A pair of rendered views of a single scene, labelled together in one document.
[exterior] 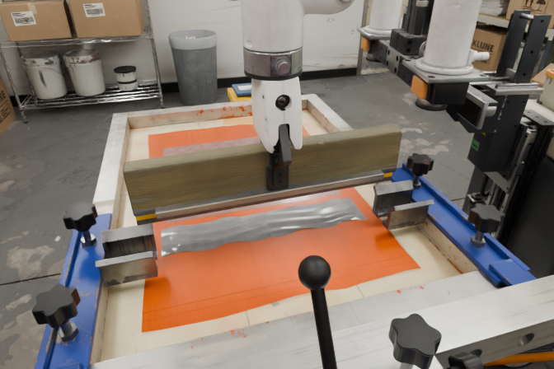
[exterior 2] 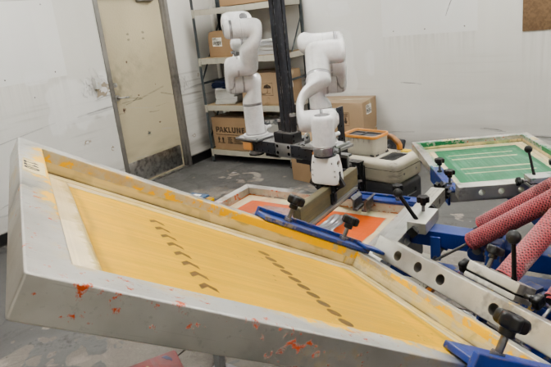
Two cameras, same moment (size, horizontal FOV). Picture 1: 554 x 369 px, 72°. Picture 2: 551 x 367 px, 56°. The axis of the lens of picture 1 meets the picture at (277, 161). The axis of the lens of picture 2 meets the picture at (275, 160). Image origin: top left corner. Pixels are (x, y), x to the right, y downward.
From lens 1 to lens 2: 1.39 m
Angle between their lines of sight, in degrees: 38
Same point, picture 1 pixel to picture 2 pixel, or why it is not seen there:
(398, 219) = (367, 206)
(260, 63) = (329, 151)
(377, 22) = (254, 130)
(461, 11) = not seen: hidden behind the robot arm
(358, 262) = (366, 226)
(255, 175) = (327, 200)
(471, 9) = not seen: hidden behind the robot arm
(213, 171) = (318, 201)
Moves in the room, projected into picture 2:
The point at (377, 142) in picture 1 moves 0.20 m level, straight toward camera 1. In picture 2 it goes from (352, 174) to (385, 188)
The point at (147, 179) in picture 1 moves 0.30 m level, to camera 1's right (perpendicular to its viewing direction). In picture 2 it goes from (305, 210) to (368, 183)
